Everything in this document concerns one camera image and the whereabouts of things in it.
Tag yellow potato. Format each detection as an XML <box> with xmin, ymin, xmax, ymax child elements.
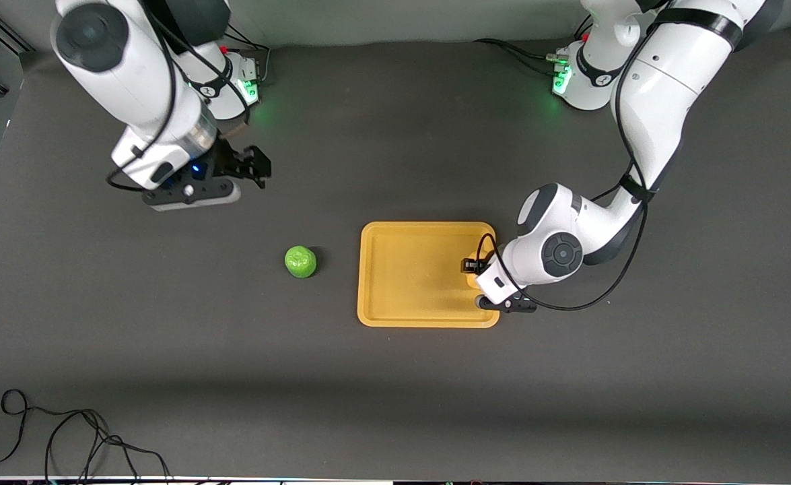
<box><xmin>466</xmin><ymin>251</ymin><xmax>498</xmax><ymax>290</ymax></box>

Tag green apple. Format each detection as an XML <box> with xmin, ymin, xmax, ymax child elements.
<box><xmin>284</xmin><ymin>245</ymin><xmax>318</xmax><ymax>279</ymax></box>

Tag yellow plastic tray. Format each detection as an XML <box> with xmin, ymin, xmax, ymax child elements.
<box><xmin>357</xmin><ymin>221</ymin><xmax>501</xmax><ymax>329</ymax></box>

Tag dark grey table cover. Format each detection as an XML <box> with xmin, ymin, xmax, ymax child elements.
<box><xmin>0</xmin><ymin>24</ymin><xmax>791</xmax><ymax>482</ymax></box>

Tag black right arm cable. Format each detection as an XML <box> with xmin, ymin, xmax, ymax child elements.
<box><xmin>104</xmin><ymin>0</ymin><xmax>251</xmax><ymax>193</ymax></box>

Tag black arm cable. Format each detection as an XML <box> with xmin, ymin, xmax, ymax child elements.
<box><xmin>476</xmin><ymin>5</ymin><xmax>734</xmax><ymax>313</ymax></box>
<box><xmin>104</xmin><ymin>0</ymin><xmax>251</xmax><ymax>193</ymax></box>

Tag black right base cables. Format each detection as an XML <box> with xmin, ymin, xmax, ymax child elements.
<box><xmin>223</xmin><ymin>23</ymin><xmax>272</xmax><ymax>86</ymax></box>

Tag black base cables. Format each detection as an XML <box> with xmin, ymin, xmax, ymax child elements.
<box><xmin>223</xmin><ymin>23</ymin><xmax>272</xmax><ymax>86</ymax></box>
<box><xmin>472</xmin><ymin>38</ymin><xmax>570</xmax><ymax>76</ymax></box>

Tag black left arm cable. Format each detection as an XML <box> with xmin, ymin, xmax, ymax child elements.
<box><xmin>476</xmin><ymin>5</ymin><xmax>734</xmax><ymax>313</ymax></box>

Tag black left base cables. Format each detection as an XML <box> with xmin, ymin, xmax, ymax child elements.
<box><xmin>472</xmin><ymin>38</ymin><xmax>570</xmax><ymax>76</ymax></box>

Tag loose thin black cable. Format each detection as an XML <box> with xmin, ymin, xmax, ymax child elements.
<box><xmin>0</xmin><ymin>389</ymin><xmax>171</xmax><ymax>483</ymax></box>

